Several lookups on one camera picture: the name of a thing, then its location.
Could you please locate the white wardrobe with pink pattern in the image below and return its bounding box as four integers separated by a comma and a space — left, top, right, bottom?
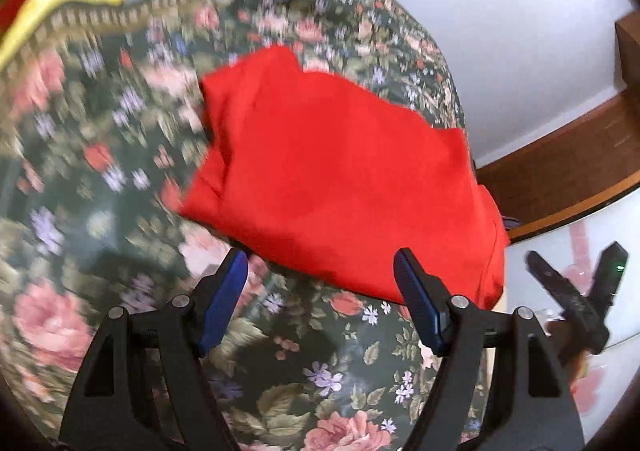
492, 193, 640, 442

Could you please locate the floral blanket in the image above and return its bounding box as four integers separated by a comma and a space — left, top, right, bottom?
0, 0, 493, 451

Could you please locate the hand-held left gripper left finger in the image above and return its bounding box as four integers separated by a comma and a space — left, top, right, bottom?
59, 247, 249, 451

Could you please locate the red garment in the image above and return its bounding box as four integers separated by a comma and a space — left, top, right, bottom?
177, 45, 511, 309

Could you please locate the wooden door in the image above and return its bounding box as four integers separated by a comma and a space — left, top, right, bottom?
614, 13, 640, 89

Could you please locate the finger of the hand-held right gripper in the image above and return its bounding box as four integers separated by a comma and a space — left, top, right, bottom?
524, 250, 611, 352

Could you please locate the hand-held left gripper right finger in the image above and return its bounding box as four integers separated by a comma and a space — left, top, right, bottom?
393, 247, 586, 451

